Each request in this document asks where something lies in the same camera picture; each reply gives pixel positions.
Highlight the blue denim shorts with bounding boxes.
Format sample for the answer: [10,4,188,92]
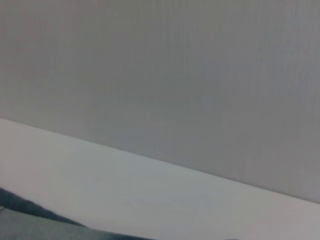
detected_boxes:
[0,186,161,240]

